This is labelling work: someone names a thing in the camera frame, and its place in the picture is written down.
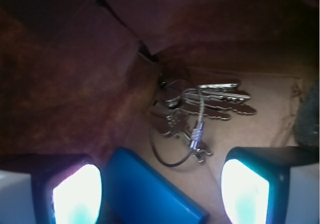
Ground silver key bunch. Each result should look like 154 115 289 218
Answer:
146 79 257 168

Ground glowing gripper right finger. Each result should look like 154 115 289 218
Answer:
221 146 320 224

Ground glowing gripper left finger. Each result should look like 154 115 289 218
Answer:
0 153 102 224

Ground brown paper bag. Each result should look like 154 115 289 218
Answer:
0 0 320 224

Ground grey plush mouse toy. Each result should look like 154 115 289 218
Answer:
293 79 320 147

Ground blue rectangular box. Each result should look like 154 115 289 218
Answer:
98 147 209 224

